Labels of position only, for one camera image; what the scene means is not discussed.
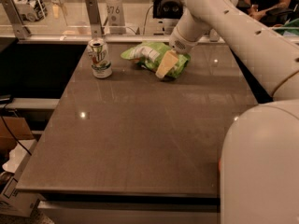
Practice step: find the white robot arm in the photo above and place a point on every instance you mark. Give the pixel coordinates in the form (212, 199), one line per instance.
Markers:
(260, 152)

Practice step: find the white cardboard box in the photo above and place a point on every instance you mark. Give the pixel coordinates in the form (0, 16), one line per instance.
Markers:
(12, 201)

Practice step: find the person in background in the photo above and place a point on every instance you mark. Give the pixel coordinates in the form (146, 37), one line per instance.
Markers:
(267, 3)

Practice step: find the middle metal bracket post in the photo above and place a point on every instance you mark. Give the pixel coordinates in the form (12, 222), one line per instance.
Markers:
(94, 18)

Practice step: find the numbered white post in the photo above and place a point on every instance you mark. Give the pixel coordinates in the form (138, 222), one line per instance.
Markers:
(115, 16)

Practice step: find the black camera device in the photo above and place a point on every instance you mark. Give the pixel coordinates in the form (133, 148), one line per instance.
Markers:
(167, 9)

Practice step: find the metal bracket post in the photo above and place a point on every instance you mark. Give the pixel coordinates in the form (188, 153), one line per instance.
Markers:
(94, 18)
(19, 29)

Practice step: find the white green soda can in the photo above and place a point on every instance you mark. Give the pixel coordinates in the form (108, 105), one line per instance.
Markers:
(100, 61)

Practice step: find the brown cardboard box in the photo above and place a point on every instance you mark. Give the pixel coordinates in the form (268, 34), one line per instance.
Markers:
(13, 129)

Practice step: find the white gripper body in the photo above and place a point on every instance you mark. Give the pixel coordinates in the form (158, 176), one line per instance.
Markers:
(181, 45)

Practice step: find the green rice chip bag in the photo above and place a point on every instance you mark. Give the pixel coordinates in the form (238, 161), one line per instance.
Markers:
(150, 54)

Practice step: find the left metal bracket post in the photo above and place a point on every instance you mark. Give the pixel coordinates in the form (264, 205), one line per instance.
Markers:
(19, 29)

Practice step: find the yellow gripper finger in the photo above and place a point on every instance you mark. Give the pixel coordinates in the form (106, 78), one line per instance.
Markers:
(168, 61)

